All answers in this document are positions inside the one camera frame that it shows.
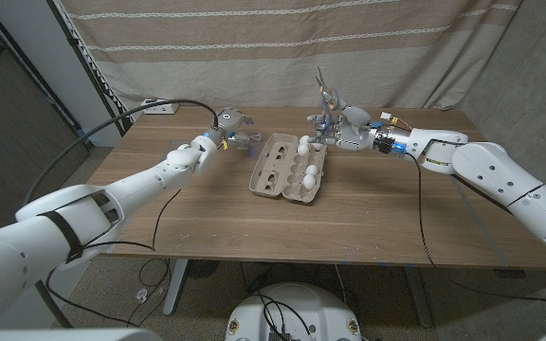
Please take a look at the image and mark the grey cardboard egg carton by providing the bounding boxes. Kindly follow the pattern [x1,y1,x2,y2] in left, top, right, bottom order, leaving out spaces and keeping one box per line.
[247,133,327,205]

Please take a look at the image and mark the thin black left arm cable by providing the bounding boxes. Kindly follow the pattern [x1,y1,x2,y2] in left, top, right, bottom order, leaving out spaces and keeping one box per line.
[45,188,183,329]

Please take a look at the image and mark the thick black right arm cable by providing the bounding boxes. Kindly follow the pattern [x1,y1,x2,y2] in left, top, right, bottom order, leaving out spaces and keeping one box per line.
[452,173,512,215]

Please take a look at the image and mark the black slanted frame post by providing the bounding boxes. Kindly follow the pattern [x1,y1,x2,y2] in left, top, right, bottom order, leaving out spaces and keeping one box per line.
[45,0,135,138]

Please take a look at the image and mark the scissors with grey yellow handles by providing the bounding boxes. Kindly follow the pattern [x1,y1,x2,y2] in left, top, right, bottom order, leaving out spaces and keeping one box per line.
[315,65,342,127]

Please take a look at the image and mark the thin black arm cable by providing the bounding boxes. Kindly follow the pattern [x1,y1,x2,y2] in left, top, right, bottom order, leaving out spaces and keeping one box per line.
[404,152,546,306]
[45,188,183,329]

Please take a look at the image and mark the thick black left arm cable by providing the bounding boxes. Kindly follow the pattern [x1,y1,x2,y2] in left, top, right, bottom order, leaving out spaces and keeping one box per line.
[24,98,221,329]

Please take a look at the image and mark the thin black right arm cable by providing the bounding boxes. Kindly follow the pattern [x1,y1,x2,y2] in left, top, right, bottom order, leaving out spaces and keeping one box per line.
[404,152,546,306]

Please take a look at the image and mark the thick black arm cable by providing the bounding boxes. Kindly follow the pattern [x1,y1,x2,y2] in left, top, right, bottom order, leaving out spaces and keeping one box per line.
[24,98,221,329]
[452,173,512,215]

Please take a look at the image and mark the black ribbed round object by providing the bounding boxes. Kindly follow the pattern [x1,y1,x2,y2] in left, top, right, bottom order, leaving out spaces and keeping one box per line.
[186,259,222,280]

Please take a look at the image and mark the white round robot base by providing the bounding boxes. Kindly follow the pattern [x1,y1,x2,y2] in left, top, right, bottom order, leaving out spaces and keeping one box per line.
[225,282,362,341]

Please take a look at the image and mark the white table leg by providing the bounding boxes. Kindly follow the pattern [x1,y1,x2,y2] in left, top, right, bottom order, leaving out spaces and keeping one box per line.
[403,265,434,329]
[162,258,190,316]

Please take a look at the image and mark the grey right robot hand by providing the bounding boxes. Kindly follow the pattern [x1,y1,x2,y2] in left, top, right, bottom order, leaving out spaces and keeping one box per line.
[306,104,381,153]

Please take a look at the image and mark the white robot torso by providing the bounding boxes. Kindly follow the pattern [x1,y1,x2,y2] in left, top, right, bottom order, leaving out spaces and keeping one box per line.
[0,327,163,341]

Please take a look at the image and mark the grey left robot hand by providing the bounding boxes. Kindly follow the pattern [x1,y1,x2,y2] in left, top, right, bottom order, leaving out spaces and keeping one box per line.
[202,107,255,148]

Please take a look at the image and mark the black looped base cable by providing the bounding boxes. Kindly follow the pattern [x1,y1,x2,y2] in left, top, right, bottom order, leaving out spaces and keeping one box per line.
[250,293,313,341]

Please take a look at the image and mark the white power strip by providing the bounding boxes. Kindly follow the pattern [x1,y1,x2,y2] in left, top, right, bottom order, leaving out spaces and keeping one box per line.
[140,98,180,116]

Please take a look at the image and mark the thin black floor cable loop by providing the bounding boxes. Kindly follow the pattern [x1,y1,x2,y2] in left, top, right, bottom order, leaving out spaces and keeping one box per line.
[137,258,173,289]

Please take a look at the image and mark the beige striped curtain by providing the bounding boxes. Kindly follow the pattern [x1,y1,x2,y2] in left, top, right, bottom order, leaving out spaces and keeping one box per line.
[59,0,523,111]

